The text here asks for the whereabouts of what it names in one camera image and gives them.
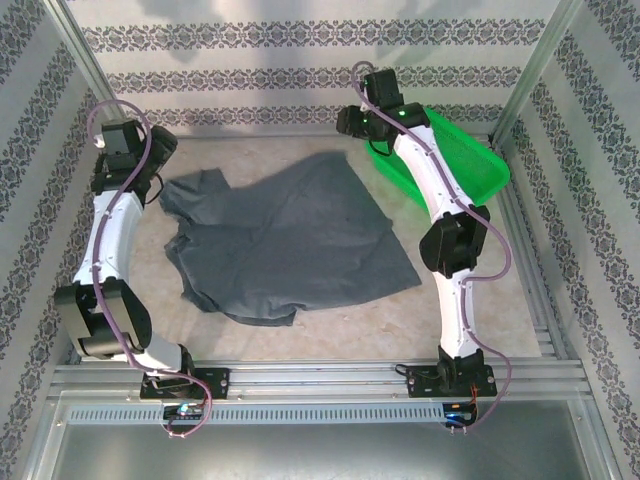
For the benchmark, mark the grey t-shirt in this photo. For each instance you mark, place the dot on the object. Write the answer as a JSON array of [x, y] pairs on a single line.
[[295, 235]]

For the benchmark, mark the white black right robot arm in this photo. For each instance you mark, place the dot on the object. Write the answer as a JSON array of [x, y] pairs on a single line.
[[425, 165]]

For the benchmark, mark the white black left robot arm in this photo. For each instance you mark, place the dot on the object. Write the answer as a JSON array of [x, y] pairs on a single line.
[[112, 235]]

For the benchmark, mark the green mesh basket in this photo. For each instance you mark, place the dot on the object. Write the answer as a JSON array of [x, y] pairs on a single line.
[[470, 160]]

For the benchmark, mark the aluminium frame post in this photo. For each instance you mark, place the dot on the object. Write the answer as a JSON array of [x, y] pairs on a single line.
[[542, 60], [85, 50]]

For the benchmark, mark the aluminium side rail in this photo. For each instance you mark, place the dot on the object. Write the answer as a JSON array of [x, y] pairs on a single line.
[[532, 270]]

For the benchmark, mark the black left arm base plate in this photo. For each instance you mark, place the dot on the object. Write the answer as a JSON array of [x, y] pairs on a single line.
[[217, 382]]

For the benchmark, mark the aluminium table edge rail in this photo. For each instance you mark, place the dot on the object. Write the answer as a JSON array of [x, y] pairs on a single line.
[[320, 377]]

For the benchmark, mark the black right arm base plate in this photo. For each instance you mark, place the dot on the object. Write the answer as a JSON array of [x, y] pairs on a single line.
[[422, 382]]

